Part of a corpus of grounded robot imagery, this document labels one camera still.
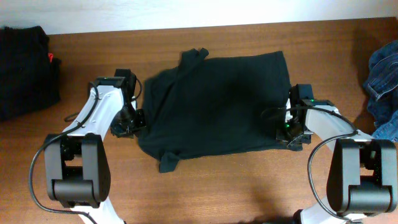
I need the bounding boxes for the dark green t-shirt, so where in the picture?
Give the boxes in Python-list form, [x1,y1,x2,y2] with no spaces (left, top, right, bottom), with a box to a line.
[138,49,291,173]

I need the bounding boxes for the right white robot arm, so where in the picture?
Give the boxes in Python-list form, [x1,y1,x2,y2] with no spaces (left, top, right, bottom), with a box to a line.
[273,99,397,223]

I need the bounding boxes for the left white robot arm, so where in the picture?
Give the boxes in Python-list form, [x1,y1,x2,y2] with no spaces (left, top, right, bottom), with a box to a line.
[42,72,146,223]

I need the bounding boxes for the blue denim jeans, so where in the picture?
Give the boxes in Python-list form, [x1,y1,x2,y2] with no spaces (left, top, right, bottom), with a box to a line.
[363,40,397,142]

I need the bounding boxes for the black folded garment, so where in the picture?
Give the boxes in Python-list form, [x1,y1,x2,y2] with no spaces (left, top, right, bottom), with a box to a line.
[1,26,61,121]

